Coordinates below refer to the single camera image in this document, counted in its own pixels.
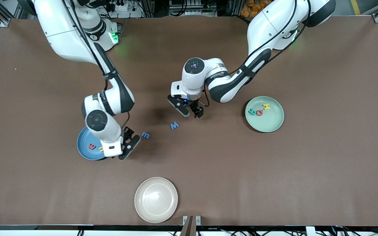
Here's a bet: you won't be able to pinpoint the metal camera bracket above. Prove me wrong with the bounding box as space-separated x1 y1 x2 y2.
180 215 201 236

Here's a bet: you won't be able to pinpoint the beige plate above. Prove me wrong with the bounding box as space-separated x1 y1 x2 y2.
134 177 179 224

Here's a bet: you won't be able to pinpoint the blue plate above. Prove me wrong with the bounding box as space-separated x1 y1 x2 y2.
77 126 107 161

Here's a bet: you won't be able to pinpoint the orange snack packets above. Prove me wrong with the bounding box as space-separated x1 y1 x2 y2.
241 0 268 17

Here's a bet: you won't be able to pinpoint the white power strip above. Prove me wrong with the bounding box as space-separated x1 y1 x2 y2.
110 0 143 18

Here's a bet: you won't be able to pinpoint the black electronics rack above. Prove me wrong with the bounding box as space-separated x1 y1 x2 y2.
169 0 217 17

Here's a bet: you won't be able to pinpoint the brown table cover sheet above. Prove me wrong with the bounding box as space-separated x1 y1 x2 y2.
0 16 378 226

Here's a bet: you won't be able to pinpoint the green plate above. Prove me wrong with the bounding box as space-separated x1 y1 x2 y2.
245 96 285 133

